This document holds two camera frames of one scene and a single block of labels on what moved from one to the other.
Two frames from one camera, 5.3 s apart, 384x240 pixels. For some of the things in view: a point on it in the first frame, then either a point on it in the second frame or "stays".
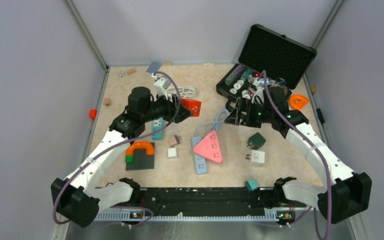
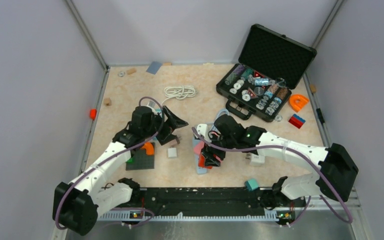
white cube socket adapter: [257, 158] stays
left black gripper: [170, 106] to [172, 123]
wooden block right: [313, 88] stays
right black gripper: [245, 105] to [210, 159]
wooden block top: [131, 71] stays
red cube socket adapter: [193, 105] to [201, 162]
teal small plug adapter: [251, 185] stays
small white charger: [172, 153] stays
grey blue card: [154, 67] stays
